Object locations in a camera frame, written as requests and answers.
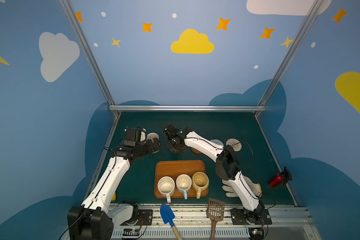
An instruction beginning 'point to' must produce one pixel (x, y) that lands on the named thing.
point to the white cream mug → (166, 186)
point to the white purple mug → (151, 135)
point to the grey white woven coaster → (217, 141)
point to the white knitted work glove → (253, 187)
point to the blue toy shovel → (167, 215)
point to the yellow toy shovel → (114, 196)
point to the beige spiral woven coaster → (236, 145)
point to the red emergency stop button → (280, 178)
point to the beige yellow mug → (200, 182)
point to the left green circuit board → (130, 232)
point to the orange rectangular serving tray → (174, 168)
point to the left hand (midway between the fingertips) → (154, 144)
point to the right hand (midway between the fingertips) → (174, 147)
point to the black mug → (179, 148)
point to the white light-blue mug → (183, 183)
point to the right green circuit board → (256, 233)
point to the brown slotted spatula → (215, 212)
